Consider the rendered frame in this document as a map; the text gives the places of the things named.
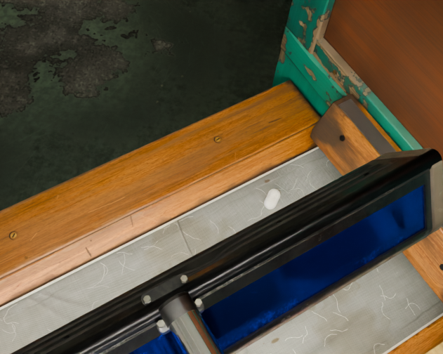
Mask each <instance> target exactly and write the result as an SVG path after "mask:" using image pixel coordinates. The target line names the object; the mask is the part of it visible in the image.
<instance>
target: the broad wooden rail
mask: <svg viewBox="0 0 443 354"><path fill-rule="evenodd" d="M321 118H322V117H321V116H320V115H319V114H318V112H317V111H316V110H315V109H314V108H313V106H311V104H310V103H309V102H308V100H307V99H306V98H305V96H304V95H303V94H302V93H301V92H300V91H299V90H298V88H297V87H296V86H295V84H294V83H293V82H292V81H291V80H288V81H285V82H284V83H281V84H279V85H277V86H274V87H272V88H270V89H268V90H266V91H263V92H262V93H259V94H257V95H255V96H252V97H250V98H248V99H246V100H243V101H242V102H240V103H237V104H235V105H233V106H230V107H228V108H226V109H224V110H221V111H220V112H217V113H215V114H212V115H211V116H209V117H206V118H204V119H201V120H199V121H198V122H195V123H193V124H190V125H189V126H186V127H184V128H182V129H180V130H177V131H175V132H173V133H170V134H169V135H167V136H164V137H162V138H160V139H158V140H155V141H153V142H151V143H148V144H147V145H144V146H142V147H140V148H138V149H136V150H133V151H131V152H129V153H127V154H125V155H122V156H120V157H117V158H116V159H113V160H111V161H109V162H107V163H105V164H102V165H100V166H98V167H96V168H94V169H91V170H90V171H87V172H85V173H83V174H80V175H78V176H76V177H74V178H71V179H69V180H68V181H65V182H63V183H61V184H58V185H56V186H54V187H52V188H49V189H47V190H45V191H43V192H40V193H39V194H37V195H34V196H32V197H30V198H27V199H25V200H23V201H21V202H18V203H17V204H14V205H12V206H10V207H8V208H5V209H3V210H1V211H0V307H2V306H4V305H6V304H8V303H10V302H12V301H14V300H16V299H18V298H20V297H21V296H24V295H25V294H28V293H30V292H31V291H34V290H35V289H38V288H39V287H42V286H44V285H45V284H48V283H49V282H52V281H54V280H56V279H58V278H59V277H62V276H63V275H66V274H68V273H70V272H72V271H73V270H75V269H77V268H79V267H81V266H83V265H85V264H87V263H89V262H91V261H93V260H95V259H97V258H99V257H101V256H103V255H105V254H107V253H109V252H111V251H113V250H115V249H117V248H119V247H121V246H123V245H125V244H127V243H128V242H130V241H132V240H134V239H136V238H138V237H140V236H142V235H144V234H146V233H148V232H150V231H152V230H154V229H156V228H158V227H160V226H162V225H164V224H166V223H168V222H170V221H172V220H174V219H176V218H178V217H180V216H182V215H184V214H186V213H187V212H189V211H191V210H193V209H196V208H197V207H200V206H201V205H203V204H205V203H207V202H210V201H211V200H213V199H215V198H217V197H219V196H221V195H224V194H225V193H227V192H229V191H231V190H234V189H235V188H238V187H239V186H240V185H243V184H245V183H247V182H249V181H251V180H253V179H254V178H257V177H259V176H261V175H263V174H264V173H267V172H268V171H271V170H273V169H275V168H277V167H278V166H281V165H283V164H285V163H287V162H289V161H291V160H292V159H295V158H296V157H298V156H300V155H302V154H304V153H306V152H308V151H310V150H312V149H314V148H316V147H318V146H317V145H316V144H315V142H314V141H313V140H312V139H311V137H310V134H311V132H312V129H313V128H314V126H315V125H316V123H317V122H318V121H319V120H320V119H321Z"/></svg>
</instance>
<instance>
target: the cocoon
mask: <svg viewBox="0 0 443 354"><path fill-rule="evenodd" d="M279 198H280V192H279V191H278V190H277V189H271V190H270V191H269V192H268V194H267V197H266V198H265V201H264V205H265V207H266V208H267V209H274V208H275V207H276V205H277V202H278V200H279Z"/></svg>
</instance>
